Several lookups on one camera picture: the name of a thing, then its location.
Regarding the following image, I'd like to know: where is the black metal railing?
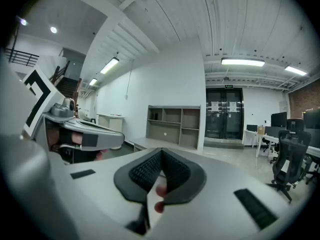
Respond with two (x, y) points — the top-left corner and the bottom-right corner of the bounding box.
(4, 47), (40, 67)

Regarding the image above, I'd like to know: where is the black mesh office chair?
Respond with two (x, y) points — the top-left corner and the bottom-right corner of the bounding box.
(266, 129), (312, 204)

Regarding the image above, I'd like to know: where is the wooden staircase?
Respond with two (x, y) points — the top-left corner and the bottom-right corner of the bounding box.
(49, 60), (83, 102)

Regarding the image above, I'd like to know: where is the white rounded counter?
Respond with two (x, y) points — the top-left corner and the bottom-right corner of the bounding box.
(96, 113), (126, 135)

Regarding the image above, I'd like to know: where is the large black monitor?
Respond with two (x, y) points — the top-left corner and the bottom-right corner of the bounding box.
(270, 111), (288, 129)

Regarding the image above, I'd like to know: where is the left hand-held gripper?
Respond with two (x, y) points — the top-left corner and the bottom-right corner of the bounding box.
(22, 66), (125, 165)

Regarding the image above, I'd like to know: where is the person's left hand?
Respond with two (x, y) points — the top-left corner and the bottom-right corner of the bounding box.
(47, 127), (110, 164)

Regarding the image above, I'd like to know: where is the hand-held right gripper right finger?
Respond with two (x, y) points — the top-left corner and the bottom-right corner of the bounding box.
(159, 147), (207, 206)

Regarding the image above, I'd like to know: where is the white office desk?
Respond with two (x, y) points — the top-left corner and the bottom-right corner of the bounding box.
(243, 129), (320, 160)

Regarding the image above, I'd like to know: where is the black glass double door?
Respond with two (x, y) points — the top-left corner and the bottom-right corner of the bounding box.
(204, 88), (245, 141)

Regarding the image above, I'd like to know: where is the grey wooden shelf unit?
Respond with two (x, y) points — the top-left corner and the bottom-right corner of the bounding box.
(145, 104), (202, 150)

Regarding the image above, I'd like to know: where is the wide black monitor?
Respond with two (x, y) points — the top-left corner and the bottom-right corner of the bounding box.
(302, 108), (320, 130)

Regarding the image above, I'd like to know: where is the person's right hand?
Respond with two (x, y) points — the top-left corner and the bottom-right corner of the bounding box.
(154, 183), (168, 214)

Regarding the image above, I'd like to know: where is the black swivel office chair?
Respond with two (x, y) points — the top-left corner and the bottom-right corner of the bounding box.
(262, 136), (281, 164)

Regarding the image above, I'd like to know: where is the white wall conduit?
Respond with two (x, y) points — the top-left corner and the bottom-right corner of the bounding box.
(125, 58), (134, 100)

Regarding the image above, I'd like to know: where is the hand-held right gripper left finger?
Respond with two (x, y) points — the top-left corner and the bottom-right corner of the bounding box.
(113, 147), (163, 236)

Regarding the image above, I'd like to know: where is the black headrest office chair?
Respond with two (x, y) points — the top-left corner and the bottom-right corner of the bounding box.
(286, 118), (306, 135)

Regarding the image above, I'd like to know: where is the silver fisheye camera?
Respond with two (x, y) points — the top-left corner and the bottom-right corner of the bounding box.
(50, 97), (76, 117)

